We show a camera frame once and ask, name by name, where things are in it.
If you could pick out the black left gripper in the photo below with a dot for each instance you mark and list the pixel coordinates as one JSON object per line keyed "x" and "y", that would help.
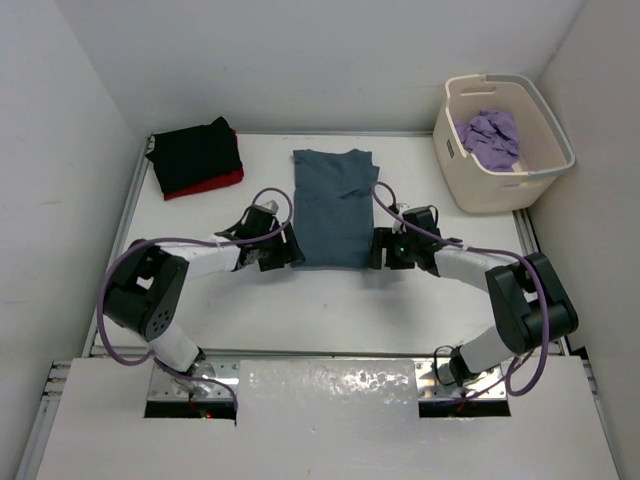
{"x": 282, "y": 245}

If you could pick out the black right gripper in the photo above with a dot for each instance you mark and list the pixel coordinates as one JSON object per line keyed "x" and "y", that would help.
{"x": 385, "y": 248}

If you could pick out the teal t shirt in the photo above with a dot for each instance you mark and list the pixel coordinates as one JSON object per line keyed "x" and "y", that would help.
{"x": 333, "y": 209}

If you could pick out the red t shirt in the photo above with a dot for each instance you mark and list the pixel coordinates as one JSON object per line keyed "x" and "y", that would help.
{"x": 213, "y": 163}

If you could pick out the black t shirt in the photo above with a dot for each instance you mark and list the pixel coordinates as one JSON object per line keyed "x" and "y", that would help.
{"x": 163, "y": 145}

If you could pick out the lavender t shirt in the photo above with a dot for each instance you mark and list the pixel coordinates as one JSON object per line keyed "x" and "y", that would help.
{"x": 493, "y": 137}

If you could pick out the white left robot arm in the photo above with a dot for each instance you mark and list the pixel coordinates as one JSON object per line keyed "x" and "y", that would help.
{"x": 144, "y": 290}

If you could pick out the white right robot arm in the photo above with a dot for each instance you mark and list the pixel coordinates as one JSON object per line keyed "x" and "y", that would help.
{"x": 529, "y": 303}

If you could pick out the white front cover panel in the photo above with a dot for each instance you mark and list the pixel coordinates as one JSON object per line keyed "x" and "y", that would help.
{"x": 323, "y": 420}

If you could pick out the cream plastic laundry basket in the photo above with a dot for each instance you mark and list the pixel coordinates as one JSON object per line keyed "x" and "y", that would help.
{"x": 502, "y": 176}

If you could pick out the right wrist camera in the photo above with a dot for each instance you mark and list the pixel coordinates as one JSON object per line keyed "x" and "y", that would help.
{"x": 398, "y": 209}

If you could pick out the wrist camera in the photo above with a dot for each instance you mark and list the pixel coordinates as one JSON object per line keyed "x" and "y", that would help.
{"x": 398, "y": 209}
{"x": 271, "y": 206}

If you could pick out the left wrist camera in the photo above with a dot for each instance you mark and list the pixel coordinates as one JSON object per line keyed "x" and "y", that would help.
{"x": 271, "y": 206}

